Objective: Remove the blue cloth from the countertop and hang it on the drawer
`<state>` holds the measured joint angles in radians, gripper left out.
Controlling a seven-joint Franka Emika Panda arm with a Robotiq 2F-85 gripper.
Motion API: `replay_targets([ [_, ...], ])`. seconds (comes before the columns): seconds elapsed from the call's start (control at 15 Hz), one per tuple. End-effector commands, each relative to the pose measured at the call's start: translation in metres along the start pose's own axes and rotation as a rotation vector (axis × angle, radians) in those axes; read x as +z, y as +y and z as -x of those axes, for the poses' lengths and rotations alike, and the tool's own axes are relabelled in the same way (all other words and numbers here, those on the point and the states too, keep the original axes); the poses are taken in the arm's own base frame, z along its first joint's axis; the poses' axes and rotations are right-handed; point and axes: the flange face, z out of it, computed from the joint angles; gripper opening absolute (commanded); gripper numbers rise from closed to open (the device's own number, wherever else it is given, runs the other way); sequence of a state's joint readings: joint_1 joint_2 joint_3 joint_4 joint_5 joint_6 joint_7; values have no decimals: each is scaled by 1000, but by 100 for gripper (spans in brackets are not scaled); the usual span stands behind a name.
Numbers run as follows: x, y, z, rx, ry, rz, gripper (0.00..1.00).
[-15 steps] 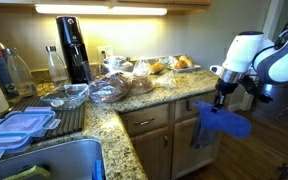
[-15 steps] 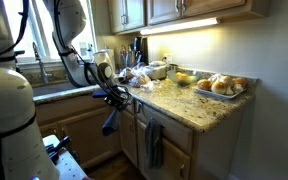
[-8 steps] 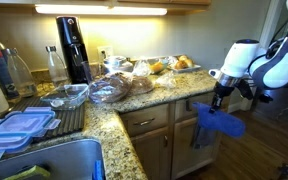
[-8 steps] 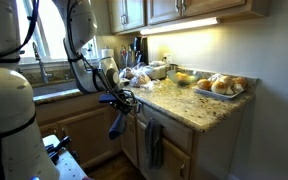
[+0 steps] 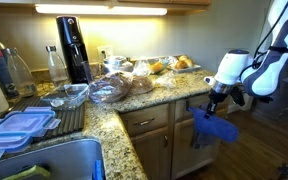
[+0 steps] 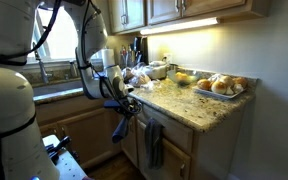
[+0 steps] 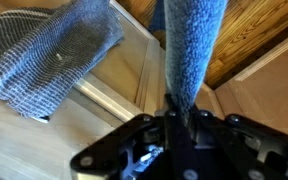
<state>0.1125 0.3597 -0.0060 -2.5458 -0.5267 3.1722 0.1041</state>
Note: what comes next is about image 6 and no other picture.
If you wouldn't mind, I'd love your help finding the bright kitchen window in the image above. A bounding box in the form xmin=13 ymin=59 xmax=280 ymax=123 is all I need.
xmin=27 ymin=6 xmax=80 ymax=63

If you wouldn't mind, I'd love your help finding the steel kitchen sink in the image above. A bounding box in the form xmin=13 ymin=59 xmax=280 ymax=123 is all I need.
xmin=33 ymin=79 xmax=85 ymax=98

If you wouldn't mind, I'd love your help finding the wooden wall cabinet door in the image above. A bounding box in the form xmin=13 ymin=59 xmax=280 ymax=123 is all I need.
xmin=147 ymin=0 xmax=182 ymax=25
xmin=108 ymin=0 xmax=146 ymax=33
xmin=182 ymin=0 xmax=247 ymax=17

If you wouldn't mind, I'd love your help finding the chrome kitchen faucet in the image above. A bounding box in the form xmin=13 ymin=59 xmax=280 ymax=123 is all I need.
xmin=32 ymin=41 xmax=53 ymax=84

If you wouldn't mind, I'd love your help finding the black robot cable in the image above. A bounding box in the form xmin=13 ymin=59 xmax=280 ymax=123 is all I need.
xmin=0 ymin=0 xmax=143 ymax=118

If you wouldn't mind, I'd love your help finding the dark blue cloth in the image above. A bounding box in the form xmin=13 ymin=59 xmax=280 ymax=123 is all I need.
xmin=112 ymin=116 xmax=130 ymax=145

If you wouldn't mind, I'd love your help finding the small metal cup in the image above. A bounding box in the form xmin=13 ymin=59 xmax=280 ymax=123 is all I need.
xmin=168 ymin=63 xmax=180 ymax=72

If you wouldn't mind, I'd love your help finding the white rice cooker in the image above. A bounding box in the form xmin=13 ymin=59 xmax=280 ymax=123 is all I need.
xmin=142 ymin=60 xmax=170 ymax=80

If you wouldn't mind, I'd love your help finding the cabinet strip light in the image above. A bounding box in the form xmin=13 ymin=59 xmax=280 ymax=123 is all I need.
xmin=140 ymin=17 xmax=220 ymax=36

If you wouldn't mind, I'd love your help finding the dark knife block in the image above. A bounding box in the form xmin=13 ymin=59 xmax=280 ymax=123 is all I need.
xmin=132 ymin=35 xmax=149 ymax=65

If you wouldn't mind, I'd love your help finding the narrow wooden cabinet door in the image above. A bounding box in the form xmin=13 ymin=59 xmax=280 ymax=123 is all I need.
xmin=120 ymin=116 xmax=139 ymax=168

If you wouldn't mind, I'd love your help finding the chrome sink sprayer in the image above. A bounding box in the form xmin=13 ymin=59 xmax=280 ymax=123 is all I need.
xmin=68 ymin=60 xmax=78 ymax=79

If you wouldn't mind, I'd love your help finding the crumpled clear plastic wrap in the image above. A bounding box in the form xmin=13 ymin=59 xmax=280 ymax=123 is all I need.
xmin=140 ymin=79 xmax=162 ymax=93

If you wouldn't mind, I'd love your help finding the wooden sink front panel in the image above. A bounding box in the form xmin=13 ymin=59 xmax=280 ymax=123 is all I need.
xmin=35 ymin=96 xmax=108 ymax=126

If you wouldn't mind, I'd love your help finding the plastic bag with bread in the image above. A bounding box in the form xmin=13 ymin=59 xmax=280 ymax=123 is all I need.
xmin=122 ymin=66 xmax=136 ymax=83
xmin=128 ymin=63 xmax=152 ymax=88

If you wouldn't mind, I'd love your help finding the wide wooden drawer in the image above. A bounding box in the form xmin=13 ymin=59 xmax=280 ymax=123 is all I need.
xmin=135 ymin=103 xmax=194 ymax=155

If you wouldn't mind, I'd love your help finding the black hand tool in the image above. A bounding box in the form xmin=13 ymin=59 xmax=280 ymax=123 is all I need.
xmin=45 ymin=135 xmax=72 ymax=164

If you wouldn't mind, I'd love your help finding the clear glass bowl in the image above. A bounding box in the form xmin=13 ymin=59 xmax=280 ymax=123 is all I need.
xmin=166 ymin=68 xmax=202 ymax=87

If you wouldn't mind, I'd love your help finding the pale green fruit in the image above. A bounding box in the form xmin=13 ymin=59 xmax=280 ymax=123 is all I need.
xmin=187 ymin=74 xmax=199 ymax=84

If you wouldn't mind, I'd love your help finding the white perforated table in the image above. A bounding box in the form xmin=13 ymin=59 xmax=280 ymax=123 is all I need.
xmin=42 ymin=134 xmax=88 ymax=180

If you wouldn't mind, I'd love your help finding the white rectangular plate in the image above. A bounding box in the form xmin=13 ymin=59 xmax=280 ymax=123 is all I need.
xmin=193 ymin=84 xmax=247 ymax=101

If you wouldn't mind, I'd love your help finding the utensil crock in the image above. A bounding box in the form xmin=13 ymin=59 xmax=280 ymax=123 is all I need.
xmin=118 ymin=44 xmax=133 ymax=68

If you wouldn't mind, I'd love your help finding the grey hanging towel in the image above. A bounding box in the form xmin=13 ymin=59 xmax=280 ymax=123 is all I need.
xmin=144 ymin=117 xmax=166 ymax=170

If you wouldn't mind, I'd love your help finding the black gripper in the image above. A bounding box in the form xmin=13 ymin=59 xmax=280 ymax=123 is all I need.
xmin=116 ymin=96 xmax=143 ymax=124

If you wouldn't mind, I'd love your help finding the white paper towel roll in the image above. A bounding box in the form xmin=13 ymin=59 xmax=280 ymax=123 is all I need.
xmin=101 ymin=48 xmax=116 ymax=69

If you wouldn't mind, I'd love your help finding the white wall outlet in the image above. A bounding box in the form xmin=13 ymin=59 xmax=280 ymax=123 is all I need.
xmin=163 ymin=52 xmax=173 ymax=64

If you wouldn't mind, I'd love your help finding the yellow fruit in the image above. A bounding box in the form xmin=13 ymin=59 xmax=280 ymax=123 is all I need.
xmin=174 ymin=71 xmax=190 ymax=84

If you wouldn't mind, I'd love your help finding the golden bread roll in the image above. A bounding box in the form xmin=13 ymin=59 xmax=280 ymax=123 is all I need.
xmin=197 ymin=78 xmax=213 ymax=92
xmin=233 ymin=76 xmax=249 ymax=90
xmin=218 ymin=75 xmax=235 ymax=88
xmin=211 ymin=80 xmax=228 ymax=95

